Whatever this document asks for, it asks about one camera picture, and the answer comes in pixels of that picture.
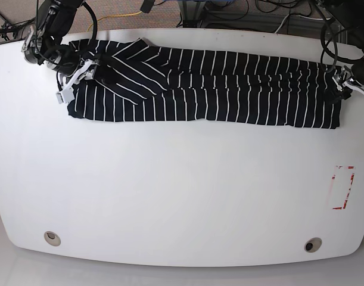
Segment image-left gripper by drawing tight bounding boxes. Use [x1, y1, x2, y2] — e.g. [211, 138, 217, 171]
[56, 59, 122, 93]

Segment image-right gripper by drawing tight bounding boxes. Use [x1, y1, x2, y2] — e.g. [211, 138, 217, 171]
[326, 65, 364, 103]

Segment navy white striped T-shirt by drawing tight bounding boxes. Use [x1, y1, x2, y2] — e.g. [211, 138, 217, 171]
[67, 39, 341, 129]

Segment red tape corner marks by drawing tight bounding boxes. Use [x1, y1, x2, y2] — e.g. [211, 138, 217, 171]
[329, 166, 355, 210]

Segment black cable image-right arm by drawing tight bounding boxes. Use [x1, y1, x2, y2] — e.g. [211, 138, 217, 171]
[314, 0, 349, 74]

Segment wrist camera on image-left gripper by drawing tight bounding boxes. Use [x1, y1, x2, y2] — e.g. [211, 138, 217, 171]
[56, 89, 75, 104]

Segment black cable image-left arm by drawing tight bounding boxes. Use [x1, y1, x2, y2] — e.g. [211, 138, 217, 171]
[82, 1, 98, 45]

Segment yellow floor cable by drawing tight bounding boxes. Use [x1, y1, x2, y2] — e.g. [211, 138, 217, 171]
[86, 10, 142, 32]

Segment white floor cable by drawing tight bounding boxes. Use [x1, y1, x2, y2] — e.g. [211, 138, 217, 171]
[273, 13, 331, 34]

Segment aluminium frame base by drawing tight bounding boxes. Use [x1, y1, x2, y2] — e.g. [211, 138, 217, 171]
[176, 1, 244, 28]

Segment right table cable grommet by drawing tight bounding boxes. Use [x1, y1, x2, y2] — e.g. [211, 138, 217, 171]
[304, 237, 322, 253]

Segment table cable grommet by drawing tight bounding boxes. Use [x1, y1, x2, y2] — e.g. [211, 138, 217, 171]
[44, 231, 61, 247]
[304, 237, 322, 253]

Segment left table cable grommet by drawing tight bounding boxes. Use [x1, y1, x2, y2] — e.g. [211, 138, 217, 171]
[44, 231, 61, 247]

